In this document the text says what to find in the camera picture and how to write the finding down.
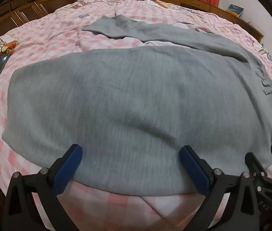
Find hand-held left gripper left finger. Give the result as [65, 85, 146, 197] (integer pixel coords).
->
[3, 144, 83, 231]

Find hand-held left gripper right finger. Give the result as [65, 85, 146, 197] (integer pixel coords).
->
[179, 145, 269, 231]

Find pink checked cartoon blanket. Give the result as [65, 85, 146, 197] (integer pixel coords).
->
[0, 0, 272, 231]

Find blue book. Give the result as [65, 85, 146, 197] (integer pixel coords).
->
[226, 3, 245, 18]

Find long wooden cabinet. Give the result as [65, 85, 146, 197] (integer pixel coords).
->
[85, 0, 264, 43]

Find dark wooden headboard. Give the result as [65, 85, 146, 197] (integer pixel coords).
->
[0, 0, 78, 44]

